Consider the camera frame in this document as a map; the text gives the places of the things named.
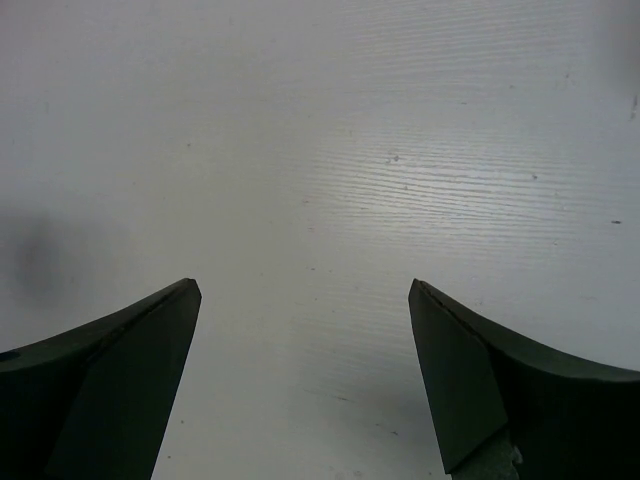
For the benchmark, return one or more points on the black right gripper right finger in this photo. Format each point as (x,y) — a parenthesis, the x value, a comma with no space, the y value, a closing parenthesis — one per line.
(507,407)

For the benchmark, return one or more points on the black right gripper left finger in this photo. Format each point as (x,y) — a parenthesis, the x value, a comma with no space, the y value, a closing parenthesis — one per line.
(94,402)

